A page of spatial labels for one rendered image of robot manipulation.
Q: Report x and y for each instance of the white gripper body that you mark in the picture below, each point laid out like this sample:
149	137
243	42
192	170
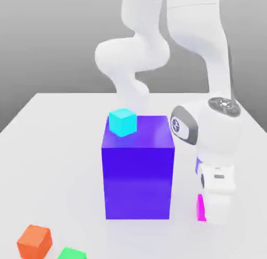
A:
218	208

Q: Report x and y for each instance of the small orange cube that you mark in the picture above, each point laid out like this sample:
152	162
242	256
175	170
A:
34	243

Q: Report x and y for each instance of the small green cube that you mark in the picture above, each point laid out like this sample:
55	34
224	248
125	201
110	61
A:
72	254

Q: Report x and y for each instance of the small magenta cube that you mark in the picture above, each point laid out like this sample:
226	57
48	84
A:
200	208

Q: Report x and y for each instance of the large blue box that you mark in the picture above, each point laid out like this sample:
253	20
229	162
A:
137	179

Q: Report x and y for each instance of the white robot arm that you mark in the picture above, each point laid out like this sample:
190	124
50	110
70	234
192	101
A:
146	52

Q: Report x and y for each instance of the small cyan cube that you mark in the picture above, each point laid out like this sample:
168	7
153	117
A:
123	122

